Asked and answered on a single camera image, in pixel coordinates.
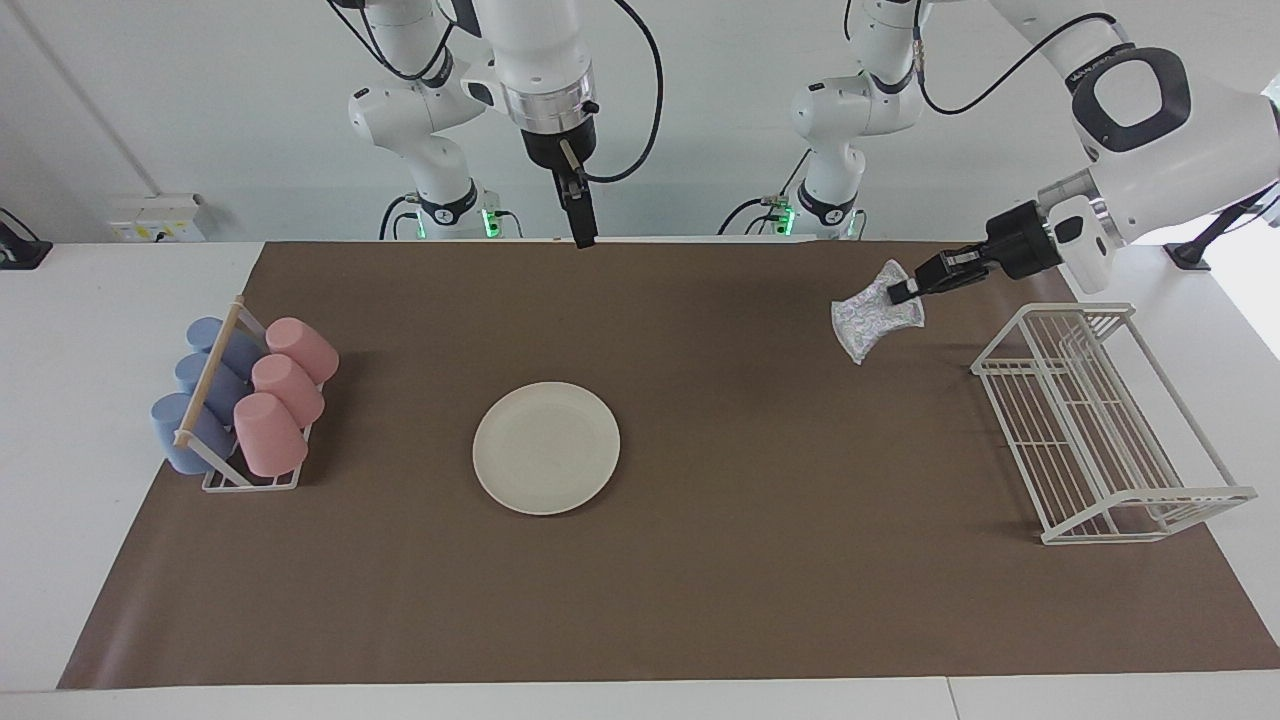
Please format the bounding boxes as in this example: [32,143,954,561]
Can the white cup holder rack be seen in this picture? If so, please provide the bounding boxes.
[173,296,326,493]

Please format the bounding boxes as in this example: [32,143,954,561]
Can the pink plastic cup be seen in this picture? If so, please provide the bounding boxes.
[251,354,326,429]
[265,317,340,386]
[233,392,309,478]

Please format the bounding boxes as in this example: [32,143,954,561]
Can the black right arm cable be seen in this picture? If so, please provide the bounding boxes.
[585,0,665,185]

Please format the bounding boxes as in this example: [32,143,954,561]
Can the blue plastic cup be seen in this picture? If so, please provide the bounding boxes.
[150,392,238,476]
[186,317,266,381]
[175,352,251,426]

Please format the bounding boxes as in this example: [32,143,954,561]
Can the white wire dish rack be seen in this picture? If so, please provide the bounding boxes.
[970,302,1258,546]

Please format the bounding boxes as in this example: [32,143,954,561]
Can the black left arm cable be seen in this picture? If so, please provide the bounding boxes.
[915,12,1131,116]

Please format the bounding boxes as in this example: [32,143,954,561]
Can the brown table mat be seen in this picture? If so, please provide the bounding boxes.
[57,238,1280,691]

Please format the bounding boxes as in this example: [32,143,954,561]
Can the small black clamp mount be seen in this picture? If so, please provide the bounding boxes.
[0,207,53,270]

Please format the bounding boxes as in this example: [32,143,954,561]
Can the cream round plate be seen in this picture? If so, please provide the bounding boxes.
[472,381,622,517]

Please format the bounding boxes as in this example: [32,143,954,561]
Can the black right base cable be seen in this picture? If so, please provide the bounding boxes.
[378,193,421,241]

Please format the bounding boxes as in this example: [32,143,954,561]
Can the black base cable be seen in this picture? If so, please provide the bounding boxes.
[717,150,813,237]
[378,193,421,241]

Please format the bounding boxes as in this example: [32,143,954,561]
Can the black left base cable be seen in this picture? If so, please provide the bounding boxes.
[717,150,813,237]

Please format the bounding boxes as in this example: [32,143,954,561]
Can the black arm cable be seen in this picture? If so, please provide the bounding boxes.
[915,12,1131,116]
[585,0,665,185]

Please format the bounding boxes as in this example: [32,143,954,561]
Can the white wall outlet box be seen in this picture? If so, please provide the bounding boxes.
[108,194,206,243]

